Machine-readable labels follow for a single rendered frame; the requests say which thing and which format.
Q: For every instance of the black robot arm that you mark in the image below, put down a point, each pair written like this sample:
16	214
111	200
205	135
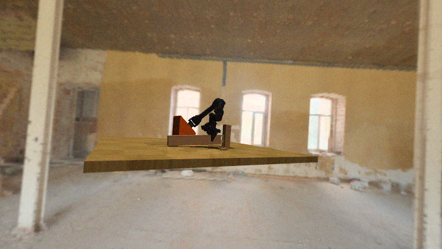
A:
217	106

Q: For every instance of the wooden post with slot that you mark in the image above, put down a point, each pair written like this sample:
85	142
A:
226	135

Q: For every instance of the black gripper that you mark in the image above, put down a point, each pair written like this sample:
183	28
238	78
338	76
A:
213	131

